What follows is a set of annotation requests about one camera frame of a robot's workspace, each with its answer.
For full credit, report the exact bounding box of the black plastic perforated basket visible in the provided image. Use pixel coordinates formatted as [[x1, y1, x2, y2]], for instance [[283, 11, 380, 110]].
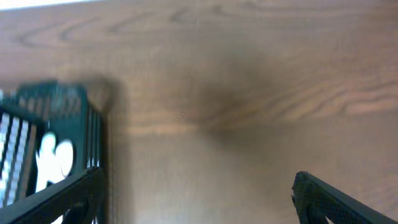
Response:
[[0, 80, 108, 224]]

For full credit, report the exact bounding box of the white plastic spoon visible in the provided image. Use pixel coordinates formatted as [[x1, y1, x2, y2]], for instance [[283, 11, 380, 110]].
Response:
[[55, 139, 74, 177]]

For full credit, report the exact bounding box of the white plastic fork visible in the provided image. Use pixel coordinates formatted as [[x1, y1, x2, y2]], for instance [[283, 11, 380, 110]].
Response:
[[35, 132, 61, 193]]

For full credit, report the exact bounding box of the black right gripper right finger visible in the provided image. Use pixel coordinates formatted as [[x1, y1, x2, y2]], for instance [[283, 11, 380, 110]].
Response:
[[292, 171, 397, 224]]

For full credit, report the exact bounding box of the clear plastic perforated basket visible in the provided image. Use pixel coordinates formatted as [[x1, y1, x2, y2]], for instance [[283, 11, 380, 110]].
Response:
[[1, 95, 36, 208]]

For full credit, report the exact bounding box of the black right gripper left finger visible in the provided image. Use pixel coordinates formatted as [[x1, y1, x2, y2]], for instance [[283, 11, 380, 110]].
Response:
[[1, 167, 104, 224]]

